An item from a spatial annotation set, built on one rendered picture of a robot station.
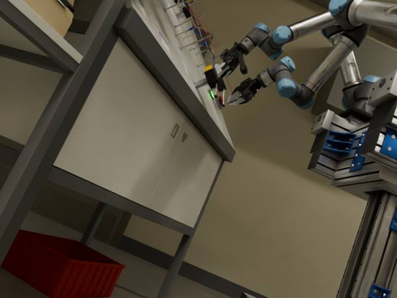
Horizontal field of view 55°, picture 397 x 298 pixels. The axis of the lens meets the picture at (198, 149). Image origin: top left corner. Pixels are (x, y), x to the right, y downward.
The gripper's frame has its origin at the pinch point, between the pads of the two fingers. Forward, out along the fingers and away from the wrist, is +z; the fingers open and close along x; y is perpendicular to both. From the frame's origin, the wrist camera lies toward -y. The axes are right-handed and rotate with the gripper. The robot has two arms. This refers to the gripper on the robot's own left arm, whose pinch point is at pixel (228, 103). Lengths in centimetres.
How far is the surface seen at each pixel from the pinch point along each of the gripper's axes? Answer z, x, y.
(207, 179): 27.0, -22.9, -18.1
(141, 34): -20, 51, -67
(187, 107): -3.8, 20.2, -43.4
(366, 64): -50, -95, 190
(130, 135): 5, 29, -70
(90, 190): 15, 27, -89
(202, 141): 11.8, -1.6, -24.1
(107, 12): -23, 60, -80
